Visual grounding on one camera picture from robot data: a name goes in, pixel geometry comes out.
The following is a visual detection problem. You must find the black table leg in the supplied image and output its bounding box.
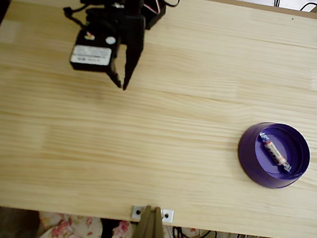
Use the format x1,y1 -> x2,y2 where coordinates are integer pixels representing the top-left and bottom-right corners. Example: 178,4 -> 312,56
97,217 -> 120,238

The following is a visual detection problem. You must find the candy red blue white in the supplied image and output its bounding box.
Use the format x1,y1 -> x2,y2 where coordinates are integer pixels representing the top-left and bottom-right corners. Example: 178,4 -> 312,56
254,131 -> 297,174

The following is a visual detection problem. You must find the silver metal bracket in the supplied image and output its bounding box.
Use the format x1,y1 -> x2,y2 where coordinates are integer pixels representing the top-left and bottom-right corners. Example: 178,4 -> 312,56
129,203 -> 175,225

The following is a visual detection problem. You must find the purple plastic bowl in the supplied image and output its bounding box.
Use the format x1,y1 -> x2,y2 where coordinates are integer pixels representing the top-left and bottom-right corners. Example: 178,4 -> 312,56
232,116 -> 316,195

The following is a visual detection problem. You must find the black camera cable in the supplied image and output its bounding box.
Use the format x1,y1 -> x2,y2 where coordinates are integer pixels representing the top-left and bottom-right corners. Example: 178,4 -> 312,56
60,0 -> 181,42

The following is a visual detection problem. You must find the tan camera stand arm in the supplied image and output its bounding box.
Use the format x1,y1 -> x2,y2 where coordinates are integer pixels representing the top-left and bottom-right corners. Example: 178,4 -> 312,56
126,201 -> 176,238

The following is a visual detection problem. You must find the black camera box white label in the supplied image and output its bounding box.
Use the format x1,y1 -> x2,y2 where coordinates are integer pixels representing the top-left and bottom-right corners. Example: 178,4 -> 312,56
68,29 -> 121,77

